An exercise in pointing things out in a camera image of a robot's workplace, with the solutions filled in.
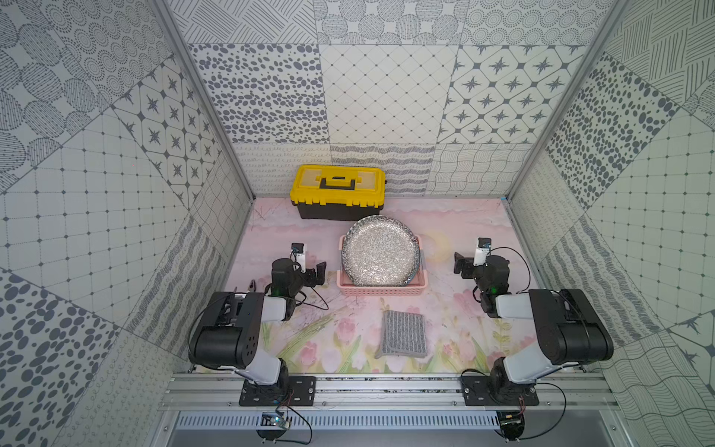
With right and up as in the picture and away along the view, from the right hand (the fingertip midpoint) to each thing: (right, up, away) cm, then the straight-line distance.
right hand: (470, 255), depth 95 cm
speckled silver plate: (-31, +2, 0) cm, 32 cm away
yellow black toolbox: (-47, +23, +5) cm, 52 cm away
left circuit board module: (-60, -41, -25) cm, 77 cm away
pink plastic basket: (-19, -10, -1) cm, 22 cm away
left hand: (-56, -1, -1) cm, 56 cm away
